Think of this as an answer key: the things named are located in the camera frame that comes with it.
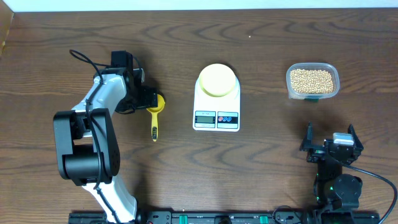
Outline yellow plastic measuring scoop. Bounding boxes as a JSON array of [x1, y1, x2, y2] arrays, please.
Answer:
[[147, 94, 165, 142]]

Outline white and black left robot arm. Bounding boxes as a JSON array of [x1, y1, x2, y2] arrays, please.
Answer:
[[53, 50, 158, 223]]

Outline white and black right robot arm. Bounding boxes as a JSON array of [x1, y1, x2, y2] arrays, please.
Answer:
[[299, 123, 364, 223]]

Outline white digital kitchen scale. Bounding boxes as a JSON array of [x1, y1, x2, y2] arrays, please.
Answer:
[[192, 77, 241, 132]]

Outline soybeans in container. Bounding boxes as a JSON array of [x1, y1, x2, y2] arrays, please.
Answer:
[[290, 69, 335, 94]]

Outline clear plastic container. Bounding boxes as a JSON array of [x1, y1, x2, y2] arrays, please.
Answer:
[[286, 62, 340, 101]]

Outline pale yellow bowl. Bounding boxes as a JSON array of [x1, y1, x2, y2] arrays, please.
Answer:
[[198, 63, 236, 97]]

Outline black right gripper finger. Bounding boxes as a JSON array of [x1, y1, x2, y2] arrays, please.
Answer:
[[348, 124, 364, 152], [299, 122, 313, 151]]

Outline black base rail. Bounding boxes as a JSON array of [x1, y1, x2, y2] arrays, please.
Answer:
[[68, 210, 381, 224]]

